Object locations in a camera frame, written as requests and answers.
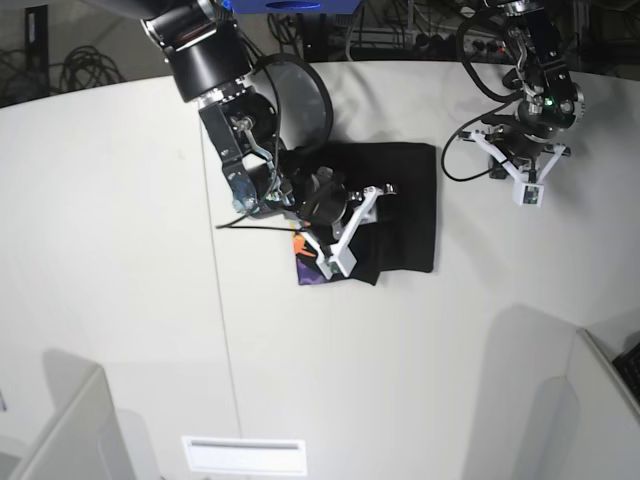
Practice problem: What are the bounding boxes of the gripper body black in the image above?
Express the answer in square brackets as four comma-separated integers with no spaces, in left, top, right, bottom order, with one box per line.
[291,166,398,265]
[456,125,572,184]

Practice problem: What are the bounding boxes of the black T-shirt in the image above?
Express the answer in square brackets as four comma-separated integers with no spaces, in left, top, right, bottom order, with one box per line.
[280,142,437,286]

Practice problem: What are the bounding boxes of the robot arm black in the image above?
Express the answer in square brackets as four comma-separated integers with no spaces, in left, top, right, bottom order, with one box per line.
[100,1,396,278]
[455,1,584,180]

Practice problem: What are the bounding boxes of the white power strip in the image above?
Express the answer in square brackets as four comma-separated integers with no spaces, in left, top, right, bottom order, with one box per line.
[350,29,511,64]

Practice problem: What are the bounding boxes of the blue box with oval logo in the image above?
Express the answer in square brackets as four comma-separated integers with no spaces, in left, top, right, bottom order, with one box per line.
[223,0,360,14]

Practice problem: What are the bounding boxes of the black keyboard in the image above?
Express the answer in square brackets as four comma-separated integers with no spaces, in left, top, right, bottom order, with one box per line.
[613,344,640,401]

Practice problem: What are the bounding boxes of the white partition panel right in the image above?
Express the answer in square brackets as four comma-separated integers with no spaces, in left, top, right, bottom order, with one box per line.
[563,329,639,479]

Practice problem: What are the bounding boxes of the white partition panel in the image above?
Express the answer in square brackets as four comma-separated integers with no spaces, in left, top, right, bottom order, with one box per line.
[563,329,639,479]
[1,364,136,479]

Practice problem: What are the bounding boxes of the white partition panel left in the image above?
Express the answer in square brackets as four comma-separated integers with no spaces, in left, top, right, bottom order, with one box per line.
[1,364,136,479]

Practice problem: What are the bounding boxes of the black flat box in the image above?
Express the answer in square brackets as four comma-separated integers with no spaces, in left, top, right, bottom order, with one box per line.
[24,4,49,71]

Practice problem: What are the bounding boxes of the coiled black cable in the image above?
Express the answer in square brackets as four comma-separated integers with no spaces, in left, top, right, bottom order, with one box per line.
[58,45,127,95]

